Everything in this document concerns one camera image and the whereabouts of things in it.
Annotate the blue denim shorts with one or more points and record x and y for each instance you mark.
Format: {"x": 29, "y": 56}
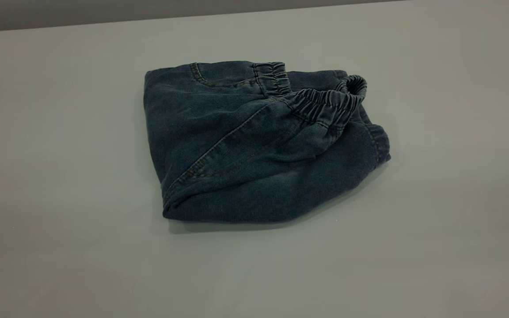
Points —
{"x": 245, "y": 154}

